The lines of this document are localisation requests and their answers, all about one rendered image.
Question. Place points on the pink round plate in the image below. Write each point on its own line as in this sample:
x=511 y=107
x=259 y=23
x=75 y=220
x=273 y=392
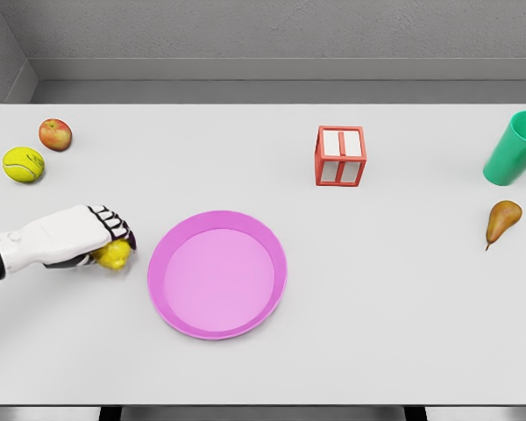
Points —
x=218 y=275

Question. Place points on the green plastic cup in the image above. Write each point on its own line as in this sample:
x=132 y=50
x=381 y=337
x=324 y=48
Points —
x=510 y=151

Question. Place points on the red and white cube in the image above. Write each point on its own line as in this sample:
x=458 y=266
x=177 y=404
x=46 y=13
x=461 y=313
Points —
x=340 y=155

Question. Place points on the brown pear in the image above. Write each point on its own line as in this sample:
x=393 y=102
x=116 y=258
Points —
x=500 y=220

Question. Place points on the yellow lemon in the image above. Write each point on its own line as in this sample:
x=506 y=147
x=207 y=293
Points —
x=113 y=255

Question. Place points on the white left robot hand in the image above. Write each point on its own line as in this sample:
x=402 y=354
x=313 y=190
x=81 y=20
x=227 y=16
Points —
x=76 y=234

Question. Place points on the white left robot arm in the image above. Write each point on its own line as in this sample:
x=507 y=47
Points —
x=9 y=252

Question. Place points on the yellow tennis ball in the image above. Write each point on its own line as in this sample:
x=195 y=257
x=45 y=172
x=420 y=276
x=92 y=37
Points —
x=23 y=164

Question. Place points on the red yellow apple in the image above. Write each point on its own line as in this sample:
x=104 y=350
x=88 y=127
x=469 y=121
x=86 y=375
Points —
x=54 y=134

